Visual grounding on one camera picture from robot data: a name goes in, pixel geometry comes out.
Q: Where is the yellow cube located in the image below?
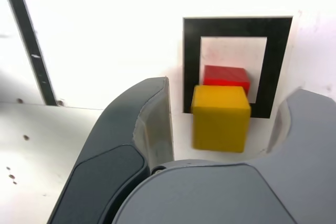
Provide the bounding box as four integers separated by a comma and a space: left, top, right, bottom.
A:
190, 84, 252, 154

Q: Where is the red cube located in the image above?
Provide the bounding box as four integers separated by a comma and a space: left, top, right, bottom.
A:
202, 64, 251, 97

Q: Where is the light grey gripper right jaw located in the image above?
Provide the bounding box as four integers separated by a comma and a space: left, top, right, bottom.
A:
111, 88, 336, 224

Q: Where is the black tape strip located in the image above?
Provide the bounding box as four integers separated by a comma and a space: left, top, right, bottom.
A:
1, 0, 58, 106

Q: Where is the black tape square outline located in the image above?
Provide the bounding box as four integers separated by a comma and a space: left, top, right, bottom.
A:
182, 16, 293, 120

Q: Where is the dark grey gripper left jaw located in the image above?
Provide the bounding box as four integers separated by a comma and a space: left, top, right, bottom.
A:
48, 76, 175, 224

